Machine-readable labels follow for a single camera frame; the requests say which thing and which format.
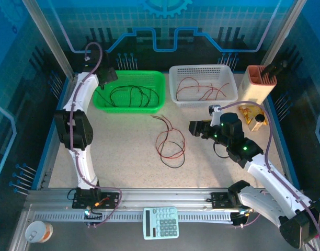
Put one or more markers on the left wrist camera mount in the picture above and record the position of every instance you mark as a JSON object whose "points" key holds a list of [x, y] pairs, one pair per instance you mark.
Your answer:
{"points": [[88, 58]]}

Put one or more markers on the yellow snack packet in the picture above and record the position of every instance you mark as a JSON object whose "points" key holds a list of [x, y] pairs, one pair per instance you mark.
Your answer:
{"points": [[245, 111]]}

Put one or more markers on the white plastic basket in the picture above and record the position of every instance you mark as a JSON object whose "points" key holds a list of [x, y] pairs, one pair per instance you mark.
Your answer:
{"points": [[201, 72]]}

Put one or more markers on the aluminium rail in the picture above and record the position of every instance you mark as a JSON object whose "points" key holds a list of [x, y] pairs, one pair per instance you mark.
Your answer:
{"points": [[162, 194]]}

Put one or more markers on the pale blue calculator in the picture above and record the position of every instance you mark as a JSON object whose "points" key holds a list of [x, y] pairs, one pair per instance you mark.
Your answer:
{"points": [[161, 223]]}

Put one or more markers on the green plastic basket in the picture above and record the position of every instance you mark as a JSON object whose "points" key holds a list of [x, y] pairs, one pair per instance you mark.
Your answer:
{"points": [[139, 78]]}

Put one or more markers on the aluminium frame post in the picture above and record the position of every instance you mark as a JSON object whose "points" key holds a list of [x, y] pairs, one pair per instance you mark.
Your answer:
{"points": [[48, 39], [285, 28]]}

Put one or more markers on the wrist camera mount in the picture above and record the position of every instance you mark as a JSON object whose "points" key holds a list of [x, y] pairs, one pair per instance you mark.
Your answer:
{"points": [[215, 117], [88, 58]]}

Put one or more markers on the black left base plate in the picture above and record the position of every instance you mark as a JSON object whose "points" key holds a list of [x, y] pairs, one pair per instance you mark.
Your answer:
{"points": [[111, 197]]}

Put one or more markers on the beige tube with black cap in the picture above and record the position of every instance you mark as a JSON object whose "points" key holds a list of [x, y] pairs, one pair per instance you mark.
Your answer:
{"points": [[256, 125]]}

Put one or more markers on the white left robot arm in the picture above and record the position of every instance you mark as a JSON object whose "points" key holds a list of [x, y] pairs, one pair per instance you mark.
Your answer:
{"points": [[81, 91]]}

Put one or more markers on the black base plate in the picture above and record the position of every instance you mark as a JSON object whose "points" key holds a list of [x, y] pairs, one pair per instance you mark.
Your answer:
{"points": [[217, 200], [111, 197]]}

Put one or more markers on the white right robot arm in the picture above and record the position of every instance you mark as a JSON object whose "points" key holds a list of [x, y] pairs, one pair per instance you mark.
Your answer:
{"points": [[264, 175]]}

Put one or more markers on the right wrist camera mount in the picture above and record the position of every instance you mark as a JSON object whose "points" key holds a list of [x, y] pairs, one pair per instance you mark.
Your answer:
{"points": [[215, 117]]}

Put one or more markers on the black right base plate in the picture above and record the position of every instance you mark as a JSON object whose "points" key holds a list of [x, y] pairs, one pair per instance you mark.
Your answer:
{"points": [[217, 200]]}

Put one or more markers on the beige holder with terracotta rim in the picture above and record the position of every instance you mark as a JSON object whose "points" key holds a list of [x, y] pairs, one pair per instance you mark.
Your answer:
{"points": [[254, 91]]}

